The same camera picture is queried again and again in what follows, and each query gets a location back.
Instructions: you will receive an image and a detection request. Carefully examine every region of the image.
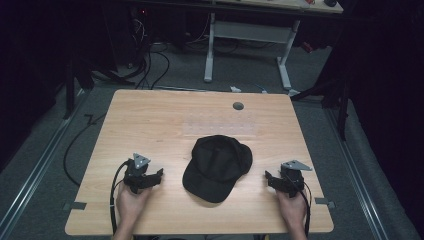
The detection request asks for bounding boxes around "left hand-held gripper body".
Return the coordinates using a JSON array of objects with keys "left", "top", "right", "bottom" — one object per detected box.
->
[{"left": 123, "top": 152, "right": 158, "bottom": 195}]

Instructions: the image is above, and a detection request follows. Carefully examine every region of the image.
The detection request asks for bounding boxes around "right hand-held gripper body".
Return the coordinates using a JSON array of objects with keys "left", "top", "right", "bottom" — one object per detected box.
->
[{"left": 268, "top": 159, "right": 314, "bottom": 199}]

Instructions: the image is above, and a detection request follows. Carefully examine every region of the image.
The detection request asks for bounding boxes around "black baseball cap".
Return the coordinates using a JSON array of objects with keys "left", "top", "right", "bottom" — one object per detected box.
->
[{"left": 181, "top": 134, "right": 254, "bottom": 204}]

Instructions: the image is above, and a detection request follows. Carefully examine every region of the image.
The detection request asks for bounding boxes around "person's left hand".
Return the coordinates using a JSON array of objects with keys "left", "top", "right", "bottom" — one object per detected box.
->
[{"left": 115, "top": 182, "right": 153, "bottom": 231}]

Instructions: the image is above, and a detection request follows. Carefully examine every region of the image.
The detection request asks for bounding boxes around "person's right hand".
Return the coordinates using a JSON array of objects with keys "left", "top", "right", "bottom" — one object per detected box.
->
[{"left": 275, "top": 189, "right": 308, "bottom": 235}]

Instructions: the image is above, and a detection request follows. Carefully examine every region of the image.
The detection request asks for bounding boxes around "grey tape strip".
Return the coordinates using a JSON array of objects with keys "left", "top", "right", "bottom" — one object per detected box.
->
[{"left": 314, "top": 197, "right": 336, "bottom": 210}]

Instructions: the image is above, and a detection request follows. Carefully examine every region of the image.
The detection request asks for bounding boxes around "black stand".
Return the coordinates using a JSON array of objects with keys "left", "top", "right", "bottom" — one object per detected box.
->
[
  {"left": 290, "top": 76, "right": 351, "bottom": 141},
  {"left": 62, "top": 56, "right": 95, "bottom": 120}
]

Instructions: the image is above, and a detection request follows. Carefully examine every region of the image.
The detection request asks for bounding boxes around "white-framed desk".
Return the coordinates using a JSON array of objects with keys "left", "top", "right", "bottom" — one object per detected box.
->
[{"left": 126, "top": 0, "right": 345, "bottom": 91}]

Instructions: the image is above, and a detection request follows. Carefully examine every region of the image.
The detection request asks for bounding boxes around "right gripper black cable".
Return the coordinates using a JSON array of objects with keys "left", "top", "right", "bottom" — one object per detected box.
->
[{"left": 289, "top": 175, "right": 313, "bottom": 238}]

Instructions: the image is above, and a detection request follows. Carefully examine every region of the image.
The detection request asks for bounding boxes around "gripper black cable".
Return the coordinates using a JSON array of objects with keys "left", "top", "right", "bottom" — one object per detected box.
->
[
  {"left": 109, "top": 159, "right": 132, "bottom": 236},
  {"left": 289, "top": 175, "right": 313, "bottom": 238}
]

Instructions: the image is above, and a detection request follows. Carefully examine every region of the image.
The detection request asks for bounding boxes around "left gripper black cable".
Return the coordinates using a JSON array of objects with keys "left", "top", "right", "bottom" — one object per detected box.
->
[{"left": 109, "top": 159, "right": 132, "bottom": 236}]

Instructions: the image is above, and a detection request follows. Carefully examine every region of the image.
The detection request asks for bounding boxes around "black floor cable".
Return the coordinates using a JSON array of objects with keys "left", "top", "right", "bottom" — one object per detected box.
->
[{"left": 62, "top": 112, "right": 108, "bottom": 188}]

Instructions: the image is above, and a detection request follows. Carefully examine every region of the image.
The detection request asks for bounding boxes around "metal floor rail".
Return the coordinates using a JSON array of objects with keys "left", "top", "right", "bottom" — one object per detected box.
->
[
  {"left": 0, "top": 87, "right": 90, "bottom": 234},
  {"left": 324, "top": 108, "right": 390, "bottom": 240}
]

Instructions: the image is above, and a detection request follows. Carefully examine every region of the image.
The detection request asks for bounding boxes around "bundle of black cables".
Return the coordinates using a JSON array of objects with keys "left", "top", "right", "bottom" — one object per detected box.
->
[{"left": 113, "top": 13, "right": 171, "bottom": 90}]

